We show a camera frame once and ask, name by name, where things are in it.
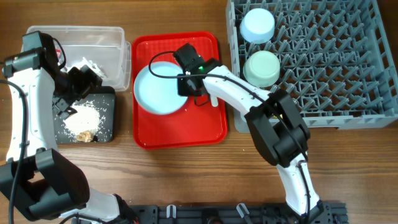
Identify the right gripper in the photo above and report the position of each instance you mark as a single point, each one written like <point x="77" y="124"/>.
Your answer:
<point x="189" y="86"/>

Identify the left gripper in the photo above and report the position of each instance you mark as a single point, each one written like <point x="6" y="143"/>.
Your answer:
<point x="86" y="80"/>

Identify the white rice pile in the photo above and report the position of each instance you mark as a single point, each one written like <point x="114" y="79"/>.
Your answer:
<point x="86" y="118"/>

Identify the white plastic spoon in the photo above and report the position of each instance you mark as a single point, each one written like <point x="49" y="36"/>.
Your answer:
<point x="214" y="101"/>

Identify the large light blue plate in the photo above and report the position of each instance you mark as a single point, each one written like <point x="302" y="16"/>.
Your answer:
<point x="159" y="95"/>

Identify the brown mushroom piece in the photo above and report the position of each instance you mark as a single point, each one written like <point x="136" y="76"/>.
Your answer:
<point x="85" y="136"/>

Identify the white tissue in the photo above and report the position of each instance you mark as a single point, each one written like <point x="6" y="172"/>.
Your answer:
<point x="93" y="66"/>

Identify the green bowl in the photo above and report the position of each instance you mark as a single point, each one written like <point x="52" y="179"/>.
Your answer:
<point x="262" y="69"/>

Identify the small light blue bowl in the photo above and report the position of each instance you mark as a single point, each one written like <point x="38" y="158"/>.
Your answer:
<point x="257" y="26"/>

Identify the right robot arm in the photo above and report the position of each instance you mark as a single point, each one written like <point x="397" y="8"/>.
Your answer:
<point x="278" y="131"/>

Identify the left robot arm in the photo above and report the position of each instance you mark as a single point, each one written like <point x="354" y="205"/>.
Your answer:
<point x="38" y="181"/>

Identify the grey dishwasher rack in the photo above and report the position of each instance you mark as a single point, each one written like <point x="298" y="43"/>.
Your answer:
<point x="335" y="59"/>

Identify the black plastic tray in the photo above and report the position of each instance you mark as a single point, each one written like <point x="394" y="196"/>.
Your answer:
<point x="104" y="101"/>

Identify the red serving tray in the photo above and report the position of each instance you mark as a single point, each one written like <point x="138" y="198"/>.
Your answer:
<point x="197" y="122"/>

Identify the clear plastic bin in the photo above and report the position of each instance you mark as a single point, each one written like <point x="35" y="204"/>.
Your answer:
<point x="104" y="45"/>

